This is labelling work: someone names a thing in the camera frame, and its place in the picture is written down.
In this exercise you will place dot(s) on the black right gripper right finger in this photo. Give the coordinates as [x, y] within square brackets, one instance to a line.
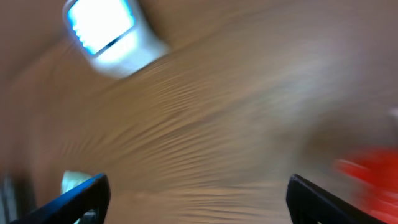
[311, 204]

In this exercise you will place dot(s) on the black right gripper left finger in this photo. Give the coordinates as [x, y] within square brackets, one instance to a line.
[86, 203]

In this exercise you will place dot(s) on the orange spaghetti pasta packet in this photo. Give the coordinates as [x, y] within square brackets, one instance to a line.
[376, 169]

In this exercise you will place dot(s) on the teal wet wipes packet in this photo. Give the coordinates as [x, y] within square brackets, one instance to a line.
[71, 179]

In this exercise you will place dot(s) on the white barcode scanner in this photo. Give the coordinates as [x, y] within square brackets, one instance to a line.
[113, 35]

